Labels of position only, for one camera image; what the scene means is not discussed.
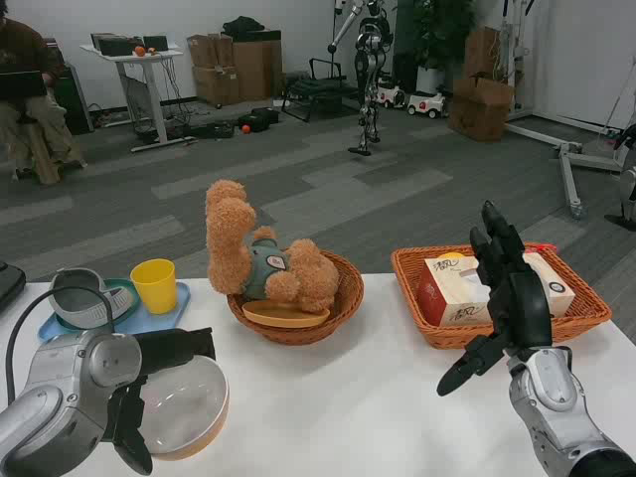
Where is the white gantry frame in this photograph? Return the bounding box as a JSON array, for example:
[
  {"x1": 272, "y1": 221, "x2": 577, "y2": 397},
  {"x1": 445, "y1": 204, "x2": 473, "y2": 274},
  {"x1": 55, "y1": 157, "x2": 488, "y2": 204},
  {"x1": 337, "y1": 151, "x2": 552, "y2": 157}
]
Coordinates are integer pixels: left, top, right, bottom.
[{"x1": 499, "y1": 0, "x2": 623, "y2": 221}]

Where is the black bag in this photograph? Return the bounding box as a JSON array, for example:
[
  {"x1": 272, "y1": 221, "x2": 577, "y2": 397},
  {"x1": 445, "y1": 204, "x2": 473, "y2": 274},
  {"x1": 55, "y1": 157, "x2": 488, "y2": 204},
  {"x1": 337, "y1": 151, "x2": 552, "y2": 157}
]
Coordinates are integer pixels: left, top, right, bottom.
[{"x1": 222, "y1": 15, "x2": 272, "y2": 42}]

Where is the black folding chair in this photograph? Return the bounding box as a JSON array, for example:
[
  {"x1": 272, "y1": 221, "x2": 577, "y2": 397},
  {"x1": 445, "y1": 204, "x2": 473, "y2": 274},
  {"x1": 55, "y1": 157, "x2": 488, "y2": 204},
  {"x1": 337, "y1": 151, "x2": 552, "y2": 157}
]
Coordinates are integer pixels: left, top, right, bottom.
[{"x1": 281, "y1": 58, "x2": 362, "y2": 123}]

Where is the white plastic bowl orange outside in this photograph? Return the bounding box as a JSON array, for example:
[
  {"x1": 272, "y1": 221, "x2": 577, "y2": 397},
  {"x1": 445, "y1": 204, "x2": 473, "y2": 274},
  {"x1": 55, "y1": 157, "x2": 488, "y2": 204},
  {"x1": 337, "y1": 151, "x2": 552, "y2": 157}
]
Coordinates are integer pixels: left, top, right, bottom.
[{"x1": 136, "y1": 355, "x2": 231, "y2": 461}]

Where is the orange plastic plate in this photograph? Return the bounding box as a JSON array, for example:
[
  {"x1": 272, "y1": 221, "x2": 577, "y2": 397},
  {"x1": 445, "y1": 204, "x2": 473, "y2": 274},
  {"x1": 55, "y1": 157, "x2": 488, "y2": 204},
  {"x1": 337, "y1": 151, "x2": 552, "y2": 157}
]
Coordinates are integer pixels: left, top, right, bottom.
[{"x1": 241, "y1": 301, "x2": 332, "y2": 329}]

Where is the large black box on desk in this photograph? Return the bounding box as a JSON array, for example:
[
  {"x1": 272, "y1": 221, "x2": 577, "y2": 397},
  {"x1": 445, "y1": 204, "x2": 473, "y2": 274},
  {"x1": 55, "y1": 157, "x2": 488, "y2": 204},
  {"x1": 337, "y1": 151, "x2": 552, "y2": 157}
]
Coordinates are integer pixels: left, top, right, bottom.
[{"x1": 97, "y1": 35, "x2": 145, "y2": 57}]

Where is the yellow plastic cup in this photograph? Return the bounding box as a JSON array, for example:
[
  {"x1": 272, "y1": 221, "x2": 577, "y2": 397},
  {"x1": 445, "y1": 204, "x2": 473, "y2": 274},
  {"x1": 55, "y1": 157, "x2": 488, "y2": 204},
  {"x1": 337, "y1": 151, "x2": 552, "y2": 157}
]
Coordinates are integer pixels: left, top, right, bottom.
[{"x1": 129, "y1": 258, "x2": 178, "y2": 315}]

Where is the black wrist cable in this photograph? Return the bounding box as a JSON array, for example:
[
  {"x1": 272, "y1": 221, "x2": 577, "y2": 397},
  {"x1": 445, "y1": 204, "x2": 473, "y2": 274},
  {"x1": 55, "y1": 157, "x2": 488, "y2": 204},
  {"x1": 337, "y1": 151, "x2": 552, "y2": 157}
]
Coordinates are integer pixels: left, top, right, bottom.
[{"x1": 4, "y1": 285, "x2": 116, "y2": 404}]

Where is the rectangular wicker basket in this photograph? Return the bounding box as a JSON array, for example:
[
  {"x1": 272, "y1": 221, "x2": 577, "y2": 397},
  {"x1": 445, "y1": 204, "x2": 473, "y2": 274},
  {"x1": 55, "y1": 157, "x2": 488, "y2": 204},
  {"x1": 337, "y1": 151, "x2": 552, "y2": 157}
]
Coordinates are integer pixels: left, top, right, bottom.
[{"x1": 391, "y1": 241, "x2": 613, "y2": 351}]

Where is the white standing desk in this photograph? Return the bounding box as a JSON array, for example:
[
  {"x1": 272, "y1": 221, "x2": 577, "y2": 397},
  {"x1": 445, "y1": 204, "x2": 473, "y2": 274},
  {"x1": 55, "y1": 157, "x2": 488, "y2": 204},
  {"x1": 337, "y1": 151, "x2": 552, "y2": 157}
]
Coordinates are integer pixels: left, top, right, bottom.
[{"x1": 79, "y1": 43, "x2": 199, "y2": 153}]

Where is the white plant pot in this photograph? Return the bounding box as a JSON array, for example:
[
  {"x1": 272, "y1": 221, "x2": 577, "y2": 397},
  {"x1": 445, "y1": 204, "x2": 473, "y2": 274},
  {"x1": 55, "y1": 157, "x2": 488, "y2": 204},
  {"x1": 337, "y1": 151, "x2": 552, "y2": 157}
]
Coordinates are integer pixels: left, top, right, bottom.
[{"x1": 415, "y1": 65, "x2": 446, "y2": 95}]

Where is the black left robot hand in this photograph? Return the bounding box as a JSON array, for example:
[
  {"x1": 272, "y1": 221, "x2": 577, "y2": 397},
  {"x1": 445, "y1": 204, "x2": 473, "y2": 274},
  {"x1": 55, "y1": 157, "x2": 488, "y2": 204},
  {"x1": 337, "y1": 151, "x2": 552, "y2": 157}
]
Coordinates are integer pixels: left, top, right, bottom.
[{"x1": 101, "y1": 326, "x2": 218, "y2": 477}]

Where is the flat black floor case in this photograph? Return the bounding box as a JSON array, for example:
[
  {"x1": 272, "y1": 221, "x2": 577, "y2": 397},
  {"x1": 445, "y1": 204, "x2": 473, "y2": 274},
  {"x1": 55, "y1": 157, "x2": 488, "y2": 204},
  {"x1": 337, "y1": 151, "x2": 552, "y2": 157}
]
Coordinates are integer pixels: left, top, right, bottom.
[{"x1": 191, "y1": 121, "x2": 236, "y2": 140}]

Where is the grey bowl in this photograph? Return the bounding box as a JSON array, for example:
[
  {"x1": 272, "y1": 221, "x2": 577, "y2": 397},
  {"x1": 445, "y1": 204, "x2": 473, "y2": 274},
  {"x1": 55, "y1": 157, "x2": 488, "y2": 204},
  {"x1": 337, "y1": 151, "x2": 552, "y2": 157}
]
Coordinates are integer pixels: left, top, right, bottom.
[{"x1": 49, "y1": 267, "x2": 135, "y2": 330}]

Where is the upright cardboard box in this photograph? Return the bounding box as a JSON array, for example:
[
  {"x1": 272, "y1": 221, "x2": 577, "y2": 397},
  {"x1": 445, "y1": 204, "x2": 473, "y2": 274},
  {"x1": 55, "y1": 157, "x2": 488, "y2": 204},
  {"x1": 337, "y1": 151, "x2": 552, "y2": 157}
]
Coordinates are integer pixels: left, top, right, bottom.
[{"x1": 464, "y1": 27, "x2": 501, "y2": 79}]

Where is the tall cardboard box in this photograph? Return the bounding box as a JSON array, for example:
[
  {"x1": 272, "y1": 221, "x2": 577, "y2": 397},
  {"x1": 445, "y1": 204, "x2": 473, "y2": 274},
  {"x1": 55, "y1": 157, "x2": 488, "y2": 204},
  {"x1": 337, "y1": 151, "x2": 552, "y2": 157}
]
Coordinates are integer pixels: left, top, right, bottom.
[{"x1": 232, "y1": 30, "x2": 284, "y2": 103}]

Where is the seated person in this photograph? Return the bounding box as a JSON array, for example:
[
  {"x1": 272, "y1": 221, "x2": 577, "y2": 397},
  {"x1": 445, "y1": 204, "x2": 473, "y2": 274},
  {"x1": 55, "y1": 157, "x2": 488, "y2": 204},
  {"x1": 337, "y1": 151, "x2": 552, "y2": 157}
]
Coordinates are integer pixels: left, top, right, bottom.
[{"x1": 0, "y1": 0, "x2": 88, "y2": 185}]

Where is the wooden stool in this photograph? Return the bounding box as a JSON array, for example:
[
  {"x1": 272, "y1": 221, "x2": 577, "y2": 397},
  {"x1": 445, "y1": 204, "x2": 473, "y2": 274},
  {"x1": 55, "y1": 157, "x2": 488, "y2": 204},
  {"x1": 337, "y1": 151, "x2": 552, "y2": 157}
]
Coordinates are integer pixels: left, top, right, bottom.
[{"x1": 14, "y1": 118, "x2": 62, "y2": 186}]

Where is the green potted plant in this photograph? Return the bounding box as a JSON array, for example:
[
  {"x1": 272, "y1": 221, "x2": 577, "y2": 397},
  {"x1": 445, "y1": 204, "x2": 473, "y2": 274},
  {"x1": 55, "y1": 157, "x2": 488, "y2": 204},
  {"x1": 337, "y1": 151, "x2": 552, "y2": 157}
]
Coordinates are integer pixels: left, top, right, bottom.
[{"x1": 397, "y1": 0, "x2": 478, "y2": 76}]

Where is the large open cardboard box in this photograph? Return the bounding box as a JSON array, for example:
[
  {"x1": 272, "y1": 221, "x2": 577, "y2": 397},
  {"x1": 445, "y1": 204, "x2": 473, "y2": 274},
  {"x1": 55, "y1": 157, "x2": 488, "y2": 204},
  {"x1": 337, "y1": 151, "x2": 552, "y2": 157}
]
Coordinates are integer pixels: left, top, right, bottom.
[{"x1": 448, "y1": 76, "x2": 516, "y2": 143}]

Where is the light blue tray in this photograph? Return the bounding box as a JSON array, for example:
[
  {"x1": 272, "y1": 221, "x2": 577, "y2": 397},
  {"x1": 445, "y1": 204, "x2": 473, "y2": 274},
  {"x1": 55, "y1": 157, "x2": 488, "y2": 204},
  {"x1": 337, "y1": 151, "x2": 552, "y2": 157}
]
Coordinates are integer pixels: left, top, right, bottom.
[{"x1": 38, "y1": 280, "x2": 192, "y2": 344}]

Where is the round wicker basket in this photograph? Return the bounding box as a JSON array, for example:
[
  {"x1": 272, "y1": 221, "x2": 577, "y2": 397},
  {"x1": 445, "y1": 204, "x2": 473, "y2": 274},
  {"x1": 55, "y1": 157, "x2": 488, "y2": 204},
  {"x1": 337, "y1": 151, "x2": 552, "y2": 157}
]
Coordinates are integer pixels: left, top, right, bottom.
[{"x1": 226, "y1": 249, "x2": 366, "y2": 347}]

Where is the black cabinet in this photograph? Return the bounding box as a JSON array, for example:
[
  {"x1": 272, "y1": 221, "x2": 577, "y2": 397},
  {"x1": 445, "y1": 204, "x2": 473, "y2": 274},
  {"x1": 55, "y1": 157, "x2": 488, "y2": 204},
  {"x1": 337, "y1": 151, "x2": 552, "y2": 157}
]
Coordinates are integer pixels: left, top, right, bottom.
[{"x1": 52, "y1": 64, "x2": 95, "y2": 135}]

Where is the black laptop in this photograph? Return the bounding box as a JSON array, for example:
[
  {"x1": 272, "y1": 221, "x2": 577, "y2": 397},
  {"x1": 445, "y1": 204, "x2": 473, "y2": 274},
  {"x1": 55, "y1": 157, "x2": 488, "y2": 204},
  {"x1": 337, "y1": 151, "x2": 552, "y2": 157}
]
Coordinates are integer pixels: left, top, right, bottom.
[{"x1": 0, "y1": 69, "x2": 49, "y2": 100}]

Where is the brown teddy bear green shirt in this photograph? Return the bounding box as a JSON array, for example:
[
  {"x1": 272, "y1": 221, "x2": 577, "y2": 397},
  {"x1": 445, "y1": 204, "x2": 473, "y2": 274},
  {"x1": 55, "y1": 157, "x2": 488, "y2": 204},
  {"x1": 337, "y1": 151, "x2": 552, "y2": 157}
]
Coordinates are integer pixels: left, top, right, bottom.
[{"x1": 205, "y1": 179, "x2": 342, "y2": 314}]

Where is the tissue box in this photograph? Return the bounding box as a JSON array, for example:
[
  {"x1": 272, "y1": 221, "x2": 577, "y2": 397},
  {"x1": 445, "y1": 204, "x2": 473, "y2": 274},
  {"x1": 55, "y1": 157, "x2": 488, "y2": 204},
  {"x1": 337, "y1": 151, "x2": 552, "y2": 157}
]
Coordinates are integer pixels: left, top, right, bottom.
[{"x1": 416, "y1": 250, "x2": 576, "y2": 328}]

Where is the robot leg with black foot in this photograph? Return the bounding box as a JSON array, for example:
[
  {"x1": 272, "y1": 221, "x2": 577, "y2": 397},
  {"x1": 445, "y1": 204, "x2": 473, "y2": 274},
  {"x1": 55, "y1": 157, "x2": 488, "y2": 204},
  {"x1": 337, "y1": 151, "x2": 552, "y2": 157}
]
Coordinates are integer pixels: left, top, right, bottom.
[{"x1": 604, "y1": 123, "x2": 636, "y2": 233}]

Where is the low cardboard box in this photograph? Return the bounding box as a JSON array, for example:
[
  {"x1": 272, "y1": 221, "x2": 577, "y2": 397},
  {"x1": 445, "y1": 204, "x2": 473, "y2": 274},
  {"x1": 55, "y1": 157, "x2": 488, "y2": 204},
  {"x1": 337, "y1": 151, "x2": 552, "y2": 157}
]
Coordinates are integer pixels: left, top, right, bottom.
[{"x1": 192, "y1": 65, "x2": 240, "y2": 106}]

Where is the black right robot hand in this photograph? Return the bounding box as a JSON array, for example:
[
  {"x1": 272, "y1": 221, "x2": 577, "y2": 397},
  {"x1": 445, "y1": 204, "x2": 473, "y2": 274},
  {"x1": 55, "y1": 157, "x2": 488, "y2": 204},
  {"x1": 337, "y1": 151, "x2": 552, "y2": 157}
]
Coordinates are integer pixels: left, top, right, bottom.
[{"x1": 436, "y1": 200, "x2": 554, "y2": 398}]

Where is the white toy car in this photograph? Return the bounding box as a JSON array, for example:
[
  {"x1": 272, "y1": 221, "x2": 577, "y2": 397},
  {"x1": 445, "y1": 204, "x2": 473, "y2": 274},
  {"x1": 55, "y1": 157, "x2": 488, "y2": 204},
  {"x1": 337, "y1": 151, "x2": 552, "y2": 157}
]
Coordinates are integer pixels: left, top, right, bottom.
[
  {"x1": 406, "y1": 91, "x2": 447, "y2": 120},
  {"x1": 376, "y1": 83, "x2": 406, "y2": 109}
]

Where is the standing humanoid robot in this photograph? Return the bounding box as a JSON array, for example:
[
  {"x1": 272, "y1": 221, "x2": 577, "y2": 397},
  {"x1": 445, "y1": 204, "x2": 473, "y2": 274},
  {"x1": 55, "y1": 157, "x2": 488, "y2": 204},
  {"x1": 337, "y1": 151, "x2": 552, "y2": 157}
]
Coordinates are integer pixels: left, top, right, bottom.
[{"x1": 327, "y1": 0, "x2": 397, "y2": 157}]

